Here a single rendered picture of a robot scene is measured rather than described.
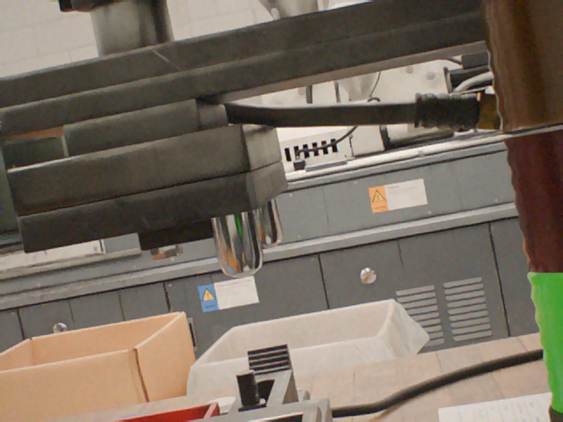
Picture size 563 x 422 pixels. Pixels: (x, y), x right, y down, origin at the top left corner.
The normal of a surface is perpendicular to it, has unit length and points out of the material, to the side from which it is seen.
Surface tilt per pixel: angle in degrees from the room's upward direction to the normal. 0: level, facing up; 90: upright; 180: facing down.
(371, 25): 90
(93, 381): 88
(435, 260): 90
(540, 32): 104
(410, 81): 90
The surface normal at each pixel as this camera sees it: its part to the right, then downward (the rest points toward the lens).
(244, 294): -0.13, 0.08
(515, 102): -0.87, -0.05
